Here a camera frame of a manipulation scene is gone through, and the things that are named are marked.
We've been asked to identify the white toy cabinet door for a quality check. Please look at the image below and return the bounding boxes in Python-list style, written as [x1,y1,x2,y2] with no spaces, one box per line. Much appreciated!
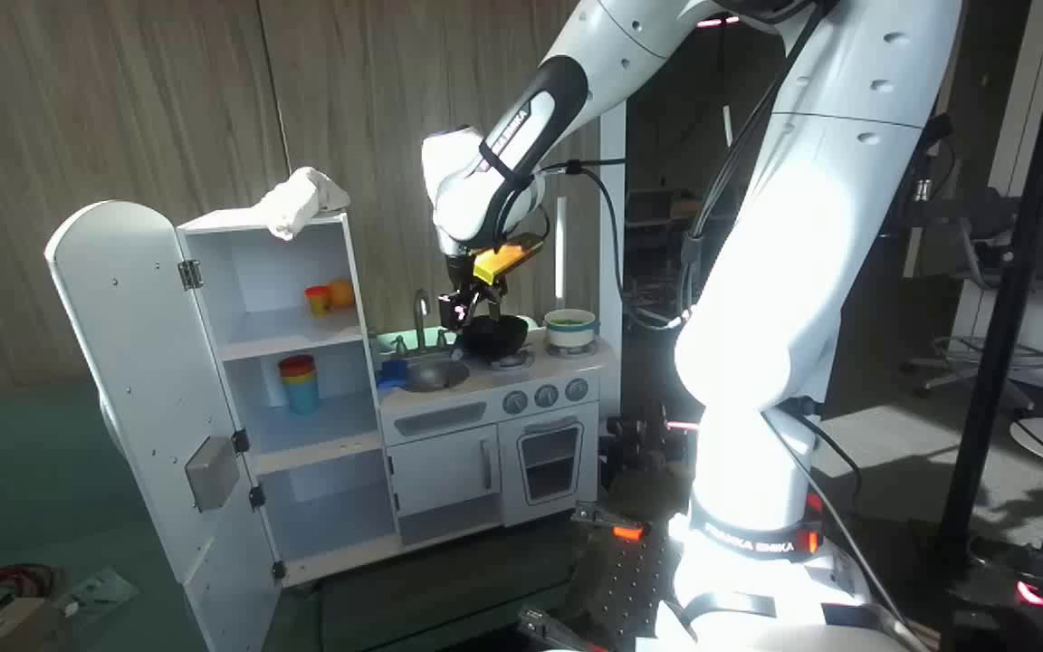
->
[388,424,505,521]

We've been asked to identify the white toy fridge door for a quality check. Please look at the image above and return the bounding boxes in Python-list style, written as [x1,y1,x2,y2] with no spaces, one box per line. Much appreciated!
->
[40,196,284,652]

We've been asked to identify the white toy kitchen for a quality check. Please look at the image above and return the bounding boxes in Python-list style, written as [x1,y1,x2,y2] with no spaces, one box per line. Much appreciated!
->
[175,203,615,592]

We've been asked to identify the stacked colourful plastic cups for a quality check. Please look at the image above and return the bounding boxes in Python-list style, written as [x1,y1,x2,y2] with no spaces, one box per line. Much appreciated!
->
[277,352,323,417]

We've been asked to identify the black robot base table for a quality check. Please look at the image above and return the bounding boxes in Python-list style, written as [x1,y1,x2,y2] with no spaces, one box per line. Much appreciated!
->
[506,482,948,652]

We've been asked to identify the silver toy faucet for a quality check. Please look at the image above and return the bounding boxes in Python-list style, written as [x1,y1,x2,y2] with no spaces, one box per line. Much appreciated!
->
[409,288,435,357]

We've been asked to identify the black base cable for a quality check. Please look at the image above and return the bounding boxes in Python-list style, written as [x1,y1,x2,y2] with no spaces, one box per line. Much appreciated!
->
[767,395,912,644]

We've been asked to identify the crumpled white cloth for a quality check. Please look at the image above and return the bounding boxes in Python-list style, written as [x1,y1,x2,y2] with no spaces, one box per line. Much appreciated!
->
[259,165,355,242]

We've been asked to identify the black bowl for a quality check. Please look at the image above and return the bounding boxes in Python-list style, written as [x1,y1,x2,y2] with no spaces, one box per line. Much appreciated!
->
[455,313,531,364]

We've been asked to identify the cardboard box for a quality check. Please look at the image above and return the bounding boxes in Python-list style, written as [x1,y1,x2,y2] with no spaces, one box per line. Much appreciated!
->
[0,592,65,652]

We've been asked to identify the white toy oven door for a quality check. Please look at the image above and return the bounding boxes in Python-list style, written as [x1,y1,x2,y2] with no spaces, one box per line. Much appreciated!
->
[518,415,587,508]

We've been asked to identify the green foam mat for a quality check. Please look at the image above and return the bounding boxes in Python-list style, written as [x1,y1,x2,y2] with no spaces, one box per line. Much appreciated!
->
[0,380,335,652]

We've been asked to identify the gray panel on fridge door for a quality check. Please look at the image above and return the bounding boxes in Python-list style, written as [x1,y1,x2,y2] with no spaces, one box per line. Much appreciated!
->
[181,434,244,515]

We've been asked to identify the dark office chair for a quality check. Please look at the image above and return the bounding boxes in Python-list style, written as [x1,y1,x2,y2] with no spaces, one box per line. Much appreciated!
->
[916,107,1043,403]

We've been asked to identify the black tripod pole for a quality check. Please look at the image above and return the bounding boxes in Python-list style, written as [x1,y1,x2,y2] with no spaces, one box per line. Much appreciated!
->
[930,0,1043,573]

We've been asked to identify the white teal plastic bowl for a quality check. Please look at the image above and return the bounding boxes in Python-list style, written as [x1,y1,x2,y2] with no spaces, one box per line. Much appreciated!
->
[539,305,601,357]

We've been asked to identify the blue sponge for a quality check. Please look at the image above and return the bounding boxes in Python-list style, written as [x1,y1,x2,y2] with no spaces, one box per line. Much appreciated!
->
[372,357,409,395]

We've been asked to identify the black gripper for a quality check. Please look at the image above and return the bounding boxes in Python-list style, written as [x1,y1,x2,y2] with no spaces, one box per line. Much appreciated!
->
[437,250,495,334]

